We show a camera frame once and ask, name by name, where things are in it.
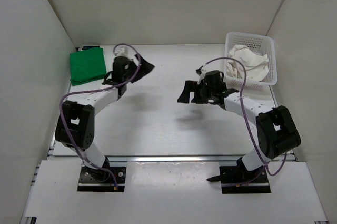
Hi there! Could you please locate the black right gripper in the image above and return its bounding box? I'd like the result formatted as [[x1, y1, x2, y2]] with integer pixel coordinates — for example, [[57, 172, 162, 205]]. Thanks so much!
[[179, 80, 216, 104]]

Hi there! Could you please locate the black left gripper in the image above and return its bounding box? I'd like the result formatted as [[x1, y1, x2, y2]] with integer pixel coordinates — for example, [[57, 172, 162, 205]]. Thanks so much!
[[123, 53, 154, 83]]

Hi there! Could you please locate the green t shirt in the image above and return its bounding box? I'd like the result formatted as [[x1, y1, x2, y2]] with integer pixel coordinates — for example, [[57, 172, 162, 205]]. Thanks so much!
[[70, 47, 107, 86]]

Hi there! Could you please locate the white t shirt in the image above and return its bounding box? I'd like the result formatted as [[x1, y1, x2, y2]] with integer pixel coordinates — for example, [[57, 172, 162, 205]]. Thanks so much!
[[226, 45, 269, 81]]

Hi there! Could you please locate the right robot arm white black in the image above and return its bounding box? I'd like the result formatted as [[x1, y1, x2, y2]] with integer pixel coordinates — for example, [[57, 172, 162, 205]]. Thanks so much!
[[177, 69, 301, 182]]

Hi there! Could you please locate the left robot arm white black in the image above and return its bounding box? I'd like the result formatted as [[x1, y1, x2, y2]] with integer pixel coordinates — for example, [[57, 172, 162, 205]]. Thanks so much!
[[55, 54, 155, 182]]

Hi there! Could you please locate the blue label sticker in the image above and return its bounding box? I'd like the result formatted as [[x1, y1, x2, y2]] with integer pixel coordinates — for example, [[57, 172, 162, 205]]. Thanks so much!
[[81, 46, 100, 51]]

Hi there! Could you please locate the white plastic basket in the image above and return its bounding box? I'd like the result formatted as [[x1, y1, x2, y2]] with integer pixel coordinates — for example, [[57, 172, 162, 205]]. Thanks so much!
[[224, 32, 277, 89]]

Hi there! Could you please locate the aluminium rail front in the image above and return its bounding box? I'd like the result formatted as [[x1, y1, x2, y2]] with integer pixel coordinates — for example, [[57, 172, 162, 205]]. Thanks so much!
[[108, 155, 241, 162]]

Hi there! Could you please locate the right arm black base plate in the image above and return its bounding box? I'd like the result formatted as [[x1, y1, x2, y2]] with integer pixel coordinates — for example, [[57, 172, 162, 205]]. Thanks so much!
[[207, 166, 271, 194]]

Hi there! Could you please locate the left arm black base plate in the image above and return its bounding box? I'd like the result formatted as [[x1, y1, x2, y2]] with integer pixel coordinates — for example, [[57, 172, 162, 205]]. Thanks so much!
[[77, 165, 127, 192]]

